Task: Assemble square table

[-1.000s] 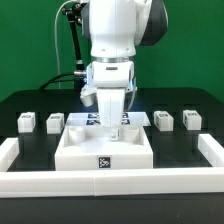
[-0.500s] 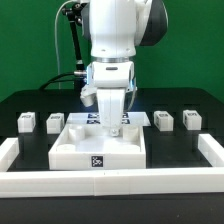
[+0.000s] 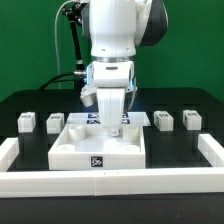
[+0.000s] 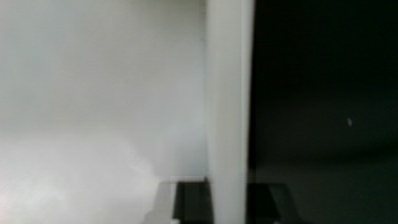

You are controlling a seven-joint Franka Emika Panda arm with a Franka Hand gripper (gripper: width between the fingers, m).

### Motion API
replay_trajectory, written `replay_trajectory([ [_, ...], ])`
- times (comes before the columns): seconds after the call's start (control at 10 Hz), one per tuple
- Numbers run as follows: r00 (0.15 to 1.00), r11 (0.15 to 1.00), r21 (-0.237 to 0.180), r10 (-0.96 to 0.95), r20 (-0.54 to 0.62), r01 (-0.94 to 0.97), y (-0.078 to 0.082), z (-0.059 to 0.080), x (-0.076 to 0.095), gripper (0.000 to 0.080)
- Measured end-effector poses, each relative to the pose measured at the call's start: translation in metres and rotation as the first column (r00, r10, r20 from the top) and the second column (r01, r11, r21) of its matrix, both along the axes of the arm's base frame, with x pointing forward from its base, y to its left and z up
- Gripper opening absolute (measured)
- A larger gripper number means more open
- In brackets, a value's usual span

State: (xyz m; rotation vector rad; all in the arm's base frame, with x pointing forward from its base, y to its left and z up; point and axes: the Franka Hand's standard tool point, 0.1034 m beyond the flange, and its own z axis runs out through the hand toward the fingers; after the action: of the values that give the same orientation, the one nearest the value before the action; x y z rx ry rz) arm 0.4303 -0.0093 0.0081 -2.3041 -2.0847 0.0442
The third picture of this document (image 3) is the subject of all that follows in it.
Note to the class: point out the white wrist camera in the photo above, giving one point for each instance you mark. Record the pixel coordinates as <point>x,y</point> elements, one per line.
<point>88,95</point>

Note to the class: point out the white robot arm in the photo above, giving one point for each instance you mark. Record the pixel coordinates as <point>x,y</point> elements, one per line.
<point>116,28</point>

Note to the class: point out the white AprilTag base sheet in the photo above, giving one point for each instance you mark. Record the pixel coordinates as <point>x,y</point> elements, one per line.
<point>133,118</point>

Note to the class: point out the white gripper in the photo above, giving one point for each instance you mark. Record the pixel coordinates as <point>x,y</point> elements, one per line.
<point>111,81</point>

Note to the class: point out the white square tabletop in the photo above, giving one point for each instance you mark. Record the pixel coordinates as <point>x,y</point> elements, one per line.
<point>91,147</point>

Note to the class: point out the white U-shaped obstacle fence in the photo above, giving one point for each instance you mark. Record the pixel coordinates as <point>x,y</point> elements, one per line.
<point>100,183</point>

